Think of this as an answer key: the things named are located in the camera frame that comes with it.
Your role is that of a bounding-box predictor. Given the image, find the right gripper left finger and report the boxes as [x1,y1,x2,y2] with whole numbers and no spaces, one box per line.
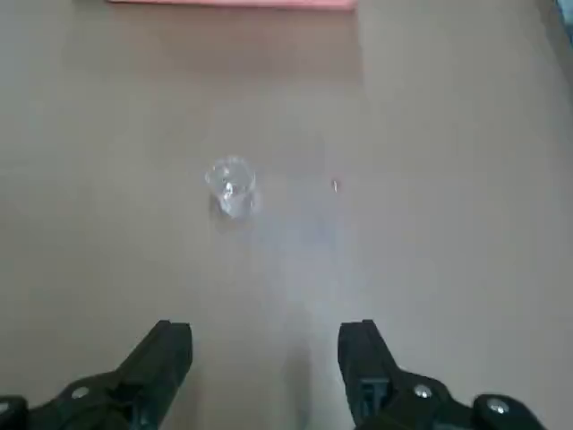
[0,319,193,430]

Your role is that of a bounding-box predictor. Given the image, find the pink plastic container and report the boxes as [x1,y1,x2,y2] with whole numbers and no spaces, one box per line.
[105,0,359,11]

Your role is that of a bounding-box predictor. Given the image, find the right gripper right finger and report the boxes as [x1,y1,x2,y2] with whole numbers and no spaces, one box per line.
[338,319,550,430]

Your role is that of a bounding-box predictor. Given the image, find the small glass beaker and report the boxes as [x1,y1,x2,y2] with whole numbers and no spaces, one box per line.
[204,155,257,220]

